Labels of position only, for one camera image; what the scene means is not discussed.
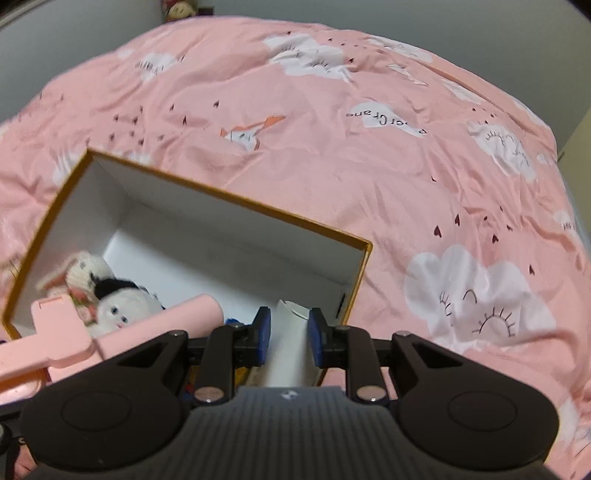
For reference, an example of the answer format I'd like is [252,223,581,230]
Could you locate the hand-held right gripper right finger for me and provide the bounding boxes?
[307,307,465,407]

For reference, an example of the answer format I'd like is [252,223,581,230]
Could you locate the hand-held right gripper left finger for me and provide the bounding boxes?
[115,307,273,407]

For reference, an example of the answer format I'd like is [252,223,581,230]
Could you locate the white rectangular box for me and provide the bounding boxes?
[265,299,324,388]

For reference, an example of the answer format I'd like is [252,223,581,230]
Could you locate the orange cardboard box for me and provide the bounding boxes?
[2,148,374,389]

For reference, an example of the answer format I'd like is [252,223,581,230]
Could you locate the white plush bunny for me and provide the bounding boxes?
[88,277,167,340]

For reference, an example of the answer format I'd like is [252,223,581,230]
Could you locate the crochet bunny doll yellow dress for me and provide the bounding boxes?
[37,250,116,324]

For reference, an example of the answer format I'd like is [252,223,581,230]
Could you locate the pink phone holder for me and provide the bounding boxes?
[0,295,223,385]

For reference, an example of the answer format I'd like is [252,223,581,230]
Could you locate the pink printed blanket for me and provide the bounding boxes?
[0,16,591,480]

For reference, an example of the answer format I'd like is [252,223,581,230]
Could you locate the cream door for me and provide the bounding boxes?
[556,121,591,161]

